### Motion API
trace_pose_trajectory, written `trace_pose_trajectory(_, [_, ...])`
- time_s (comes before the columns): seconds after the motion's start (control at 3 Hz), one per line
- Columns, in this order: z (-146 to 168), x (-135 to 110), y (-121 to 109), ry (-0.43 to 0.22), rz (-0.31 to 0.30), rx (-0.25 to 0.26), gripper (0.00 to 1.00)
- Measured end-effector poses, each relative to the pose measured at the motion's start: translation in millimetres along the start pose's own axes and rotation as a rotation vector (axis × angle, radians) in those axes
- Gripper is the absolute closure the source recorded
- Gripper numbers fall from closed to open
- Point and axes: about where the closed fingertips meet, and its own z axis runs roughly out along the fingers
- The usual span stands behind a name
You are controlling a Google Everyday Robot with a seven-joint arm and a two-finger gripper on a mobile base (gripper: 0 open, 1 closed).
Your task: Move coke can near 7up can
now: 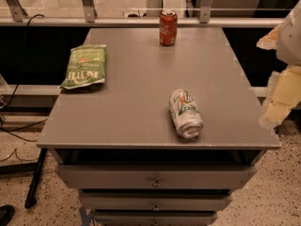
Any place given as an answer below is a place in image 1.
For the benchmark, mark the white green 7up can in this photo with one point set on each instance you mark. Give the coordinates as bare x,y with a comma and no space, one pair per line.
184,113

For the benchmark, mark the red coke can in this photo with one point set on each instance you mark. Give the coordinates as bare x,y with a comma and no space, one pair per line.
168,27

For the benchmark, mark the green chip bag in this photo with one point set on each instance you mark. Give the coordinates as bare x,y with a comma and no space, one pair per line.
86,66

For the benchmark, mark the black metal leg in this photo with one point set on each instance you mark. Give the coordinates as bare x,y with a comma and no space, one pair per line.
31,195

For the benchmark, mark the black shoe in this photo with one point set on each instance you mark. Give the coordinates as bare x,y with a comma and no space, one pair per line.
6,214

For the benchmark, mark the grey drawer cabinet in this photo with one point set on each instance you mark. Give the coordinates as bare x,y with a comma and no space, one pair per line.
126,120

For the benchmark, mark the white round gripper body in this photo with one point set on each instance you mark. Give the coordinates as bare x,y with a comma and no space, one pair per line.
290,41

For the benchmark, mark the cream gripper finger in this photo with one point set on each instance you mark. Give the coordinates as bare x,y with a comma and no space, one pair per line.
269,41
283,94

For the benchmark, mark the metal railing frame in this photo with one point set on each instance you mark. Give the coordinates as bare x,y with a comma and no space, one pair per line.
145,13

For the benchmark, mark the grey drawer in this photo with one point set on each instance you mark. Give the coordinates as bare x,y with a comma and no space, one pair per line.
155,176
155,201
155,218

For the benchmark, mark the bottom grey drawer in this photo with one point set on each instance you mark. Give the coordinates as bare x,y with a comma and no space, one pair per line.
155,218

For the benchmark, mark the middle grey drawer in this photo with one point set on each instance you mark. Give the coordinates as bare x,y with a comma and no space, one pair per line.
155,201

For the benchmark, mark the top grey drawer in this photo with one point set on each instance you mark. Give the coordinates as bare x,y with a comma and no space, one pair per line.
155,176

